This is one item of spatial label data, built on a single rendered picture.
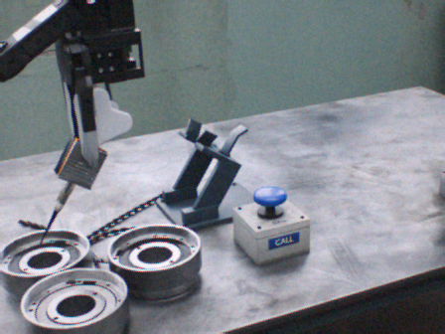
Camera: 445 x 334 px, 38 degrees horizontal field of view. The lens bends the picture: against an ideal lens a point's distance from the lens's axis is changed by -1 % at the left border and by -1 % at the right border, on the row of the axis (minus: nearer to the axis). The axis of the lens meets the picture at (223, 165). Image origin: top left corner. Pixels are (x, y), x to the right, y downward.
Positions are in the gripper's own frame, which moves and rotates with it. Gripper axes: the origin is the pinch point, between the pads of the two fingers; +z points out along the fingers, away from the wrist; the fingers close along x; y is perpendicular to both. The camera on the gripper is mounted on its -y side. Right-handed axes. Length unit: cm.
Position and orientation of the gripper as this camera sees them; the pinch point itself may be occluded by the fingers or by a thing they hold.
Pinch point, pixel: (83, 153)
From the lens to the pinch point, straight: 76.4
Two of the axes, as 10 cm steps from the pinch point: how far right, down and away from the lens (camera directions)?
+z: 0.5, 9.2, 3.9
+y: 9.0, -2.1, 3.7
